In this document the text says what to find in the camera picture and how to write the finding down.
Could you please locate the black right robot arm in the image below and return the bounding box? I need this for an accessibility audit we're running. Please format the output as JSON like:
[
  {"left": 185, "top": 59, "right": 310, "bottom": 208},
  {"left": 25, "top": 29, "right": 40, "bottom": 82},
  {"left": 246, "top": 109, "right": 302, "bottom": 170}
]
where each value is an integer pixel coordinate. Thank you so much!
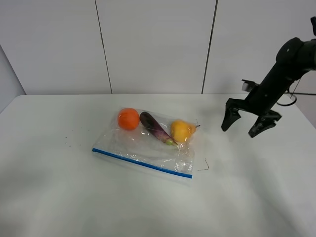
[{"left": 221, "top": 37, "right": 316, "bottom": 138}]

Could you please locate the orange fruit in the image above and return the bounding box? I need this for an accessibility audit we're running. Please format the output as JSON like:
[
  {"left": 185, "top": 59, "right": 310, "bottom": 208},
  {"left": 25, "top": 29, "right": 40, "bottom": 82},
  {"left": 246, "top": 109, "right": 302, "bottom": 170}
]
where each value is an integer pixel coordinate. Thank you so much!
[{"left": 118, "top": 108, "right": 140, "bottom": 130}]

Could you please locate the clear zip bag blue seal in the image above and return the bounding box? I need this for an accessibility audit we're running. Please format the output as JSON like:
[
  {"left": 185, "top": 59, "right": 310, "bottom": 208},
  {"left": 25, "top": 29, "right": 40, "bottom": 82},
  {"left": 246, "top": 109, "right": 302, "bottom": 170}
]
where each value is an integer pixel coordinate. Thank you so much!
[{"left": 92, "top": 108, "right": 200, "bottom": 179}]

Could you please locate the yellow pear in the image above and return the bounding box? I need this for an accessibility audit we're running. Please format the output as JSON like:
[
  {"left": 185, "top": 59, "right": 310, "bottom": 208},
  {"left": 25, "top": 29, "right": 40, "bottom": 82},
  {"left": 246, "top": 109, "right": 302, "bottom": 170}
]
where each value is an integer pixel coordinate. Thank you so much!
[{"left": 170, "top": 119, "right": 200, "bottom": 143}]

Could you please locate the purple eggplant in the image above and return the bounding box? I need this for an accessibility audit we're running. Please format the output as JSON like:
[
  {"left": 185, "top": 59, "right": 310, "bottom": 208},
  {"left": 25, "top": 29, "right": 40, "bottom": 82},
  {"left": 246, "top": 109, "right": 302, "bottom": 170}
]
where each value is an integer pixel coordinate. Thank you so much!
[{"left": 139, "top": 112, "right": 178, "bottom": 147}]

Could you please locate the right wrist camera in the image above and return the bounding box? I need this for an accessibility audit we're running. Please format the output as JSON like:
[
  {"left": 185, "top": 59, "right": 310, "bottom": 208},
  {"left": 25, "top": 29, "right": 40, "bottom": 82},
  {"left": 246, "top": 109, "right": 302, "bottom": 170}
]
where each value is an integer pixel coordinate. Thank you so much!
[{"left": 241, "top": 79, "right": 259, "bottom": 93}]

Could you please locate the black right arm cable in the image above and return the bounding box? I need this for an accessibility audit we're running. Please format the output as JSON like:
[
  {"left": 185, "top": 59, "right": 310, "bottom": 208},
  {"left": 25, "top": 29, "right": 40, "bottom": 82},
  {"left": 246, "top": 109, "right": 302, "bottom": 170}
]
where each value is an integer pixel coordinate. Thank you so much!
[{"left": 276, "top": 79, "right": 316, "bottom": 107}]

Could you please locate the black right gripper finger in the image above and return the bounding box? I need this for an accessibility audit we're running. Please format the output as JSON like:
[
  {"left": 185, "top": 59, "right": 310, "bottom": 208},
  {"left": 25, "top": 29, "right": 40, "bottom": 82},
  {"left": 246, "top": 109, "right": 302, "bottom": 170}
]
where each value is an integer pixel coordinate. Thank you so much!
[
  {"left": 248, "top": 115, "right": 278, "bottom": 138},
  {"left": 221, "top": 107, "right": 241, "bottom": 131}
]

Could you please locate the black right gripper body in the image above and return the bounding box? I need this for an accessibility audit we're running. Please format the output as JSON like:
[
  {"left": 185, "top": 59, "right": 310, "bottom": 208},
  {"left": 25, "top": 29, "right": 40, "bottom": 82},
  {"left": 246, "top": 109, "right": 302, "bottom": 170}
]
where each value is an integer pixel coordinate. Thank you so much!
[{"left": 226, "top": 85, "right": 281, "bottom": 121}]

